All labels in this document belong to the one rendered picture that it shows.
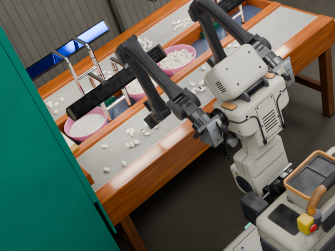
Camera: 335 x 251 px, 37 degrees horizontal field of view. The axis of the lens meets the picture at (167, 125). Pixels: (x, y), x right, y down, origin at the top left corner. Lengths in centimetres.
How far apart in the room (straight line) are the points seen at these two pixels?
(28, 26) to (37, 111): 221
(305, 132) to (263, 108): 159
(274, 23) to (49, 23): 185
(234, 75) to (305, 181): 52
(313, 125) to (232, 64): 176
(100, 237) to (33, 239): 37
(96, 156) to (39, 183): 66
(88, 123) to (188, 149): 67
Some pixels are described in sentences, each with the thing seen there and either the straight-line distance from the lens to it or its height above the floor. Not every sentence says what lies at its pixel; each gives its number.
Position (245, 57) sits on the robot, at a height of 136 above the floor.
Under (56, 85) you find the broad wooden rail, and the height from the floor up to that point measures 76.
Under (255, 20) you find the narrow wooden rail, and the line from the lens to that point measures 334.
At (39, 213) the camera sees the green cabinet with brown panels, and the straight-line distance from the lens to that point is 223.
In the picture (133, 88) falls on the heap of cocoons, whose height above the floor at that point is 74.
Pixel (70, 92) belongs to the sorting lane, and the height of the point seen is 74.
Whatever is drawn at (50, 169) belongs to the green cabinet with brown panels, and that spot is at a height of 116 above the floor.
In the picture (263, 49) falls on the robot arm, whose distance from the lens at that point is 218.
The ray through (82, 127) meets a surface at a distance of 297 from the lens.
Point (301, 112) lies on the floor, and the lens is 372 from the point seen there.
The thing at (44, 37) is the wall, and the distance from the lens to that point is 422.
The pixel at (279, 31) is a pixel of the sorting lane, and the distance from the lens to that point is 324.
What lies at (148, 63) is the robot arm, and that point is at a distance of 205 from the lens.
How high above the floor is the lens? 249
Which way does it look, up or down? 40 degrees down
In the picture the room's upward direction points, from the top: 20 degrees counter-clockwise
